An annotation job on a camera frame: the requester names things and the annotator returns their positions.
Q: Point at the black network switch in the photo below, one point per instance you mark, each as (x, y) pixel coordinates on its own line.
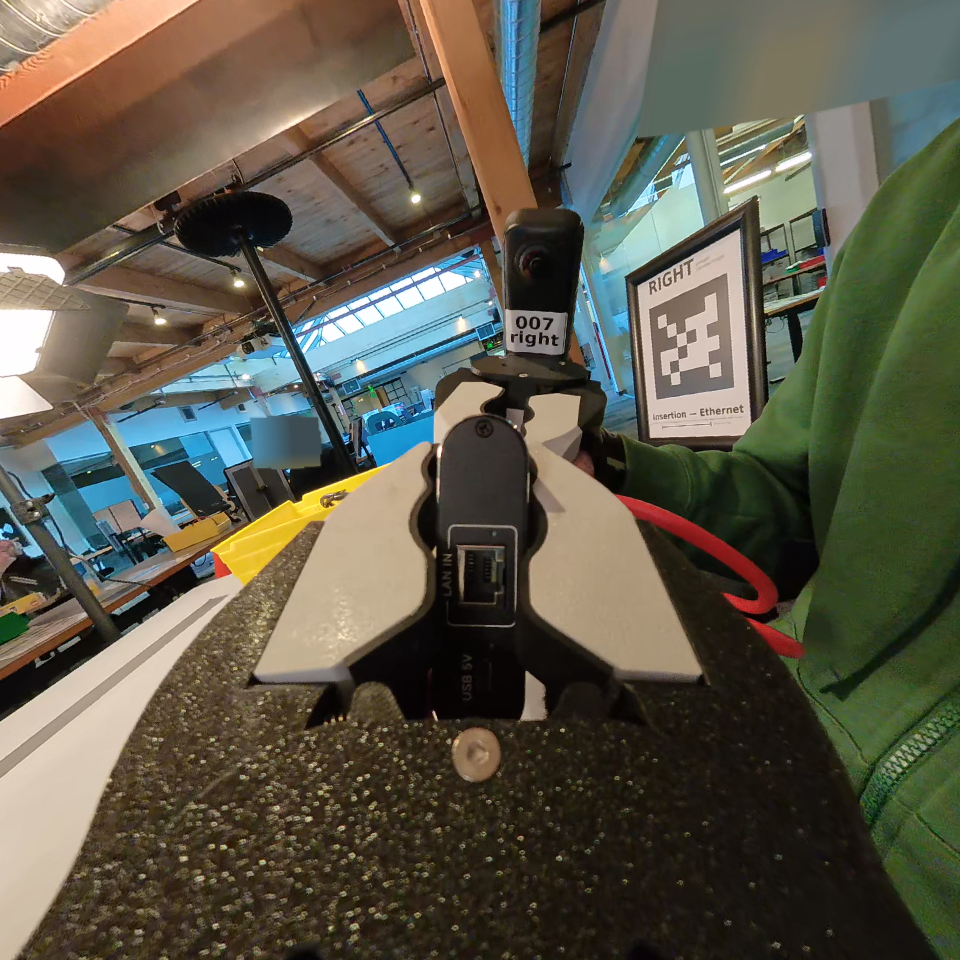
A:
(480, 525)

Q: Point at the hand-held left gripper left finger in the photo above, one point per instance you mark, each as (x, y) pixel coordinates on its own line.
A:
(352, 592)

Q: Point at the black floor lamp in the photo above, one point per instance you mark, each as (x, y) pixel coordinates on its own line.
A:
(232, 221)

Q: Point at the person's right hand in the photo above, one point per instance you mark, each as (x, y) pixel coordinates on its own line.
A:
(585, 463)

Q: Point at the person's green sweatshirt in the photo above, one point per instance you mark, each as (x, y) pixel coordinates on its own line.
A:
(900, 712)

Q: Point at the black metal pole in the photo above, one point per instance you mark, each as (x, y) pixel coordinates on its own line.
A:
(60, 555)

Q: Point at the small yellow bin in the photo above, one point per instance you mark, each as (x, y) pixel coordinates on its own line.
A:
(196, 536)

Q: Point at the black monitor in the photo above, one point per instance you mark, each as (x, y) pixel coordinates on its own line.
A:
(255, 487)

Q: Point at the studio light panel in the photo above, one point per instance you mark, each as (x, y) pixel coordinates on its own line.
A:
(45, 330)

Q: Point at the wooden post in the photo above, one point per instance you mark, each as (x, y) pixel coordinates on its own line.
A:
(480, 112)

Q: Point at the metal ventilation duct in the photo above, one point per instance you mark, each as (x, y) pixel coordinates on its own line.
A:
(517, 75)
(45, 30)

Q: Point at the green plastic bin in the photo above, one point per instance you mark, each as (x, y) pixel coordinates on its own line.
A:
(11, 626)

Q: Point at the framed marker sign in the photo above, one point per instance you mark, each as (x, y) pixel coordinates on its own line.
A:
(697, 337)

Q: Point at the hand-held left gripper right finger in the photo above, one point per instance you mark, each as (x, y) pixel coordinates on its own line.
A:
(607, 592)

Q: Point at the person's right forearm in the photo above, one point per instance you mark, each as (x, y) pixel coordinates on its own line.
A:
(735, 495)

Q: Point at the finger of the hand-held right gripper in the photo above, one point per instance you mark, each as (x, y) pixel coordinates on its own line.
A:
(559, 427)
(461, 409)

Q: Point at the yellow plastic bin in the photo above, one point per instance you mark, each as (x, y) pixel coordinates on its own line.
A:
(255, 540)

